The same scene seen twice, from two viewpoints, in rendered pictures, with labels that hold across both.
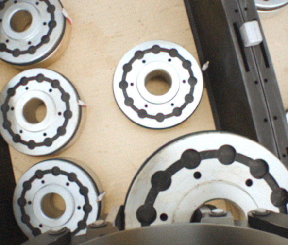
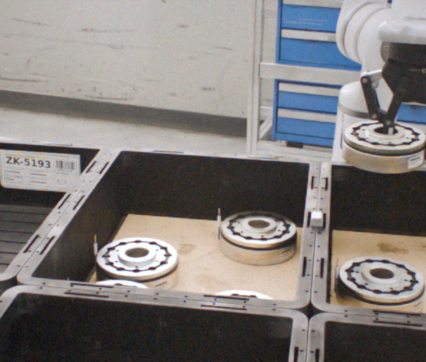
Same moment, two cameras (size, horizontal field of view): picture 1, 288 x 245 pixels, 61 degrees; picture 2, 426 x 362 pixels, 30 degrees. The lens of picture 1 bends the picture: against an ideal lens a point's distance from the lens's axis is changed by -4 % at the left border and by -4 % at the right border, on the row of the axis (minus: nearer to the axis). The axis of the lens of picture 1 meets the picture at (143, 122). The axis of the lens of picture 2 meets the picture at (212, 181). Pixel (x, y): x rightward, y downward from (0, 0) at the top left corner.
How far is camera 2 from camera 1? 0.96 m
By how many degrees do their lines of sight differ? 71
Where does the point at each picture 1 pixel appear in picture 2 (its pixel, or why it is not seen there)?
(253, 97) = (326, 205)
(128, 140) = not seen: hidden behind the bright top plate
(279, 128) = (313, 195)
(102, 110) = not seen: outside the picture
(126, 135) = not seen: hidden behind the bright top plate
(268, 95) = (315, 204)
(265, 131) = (324, 195)
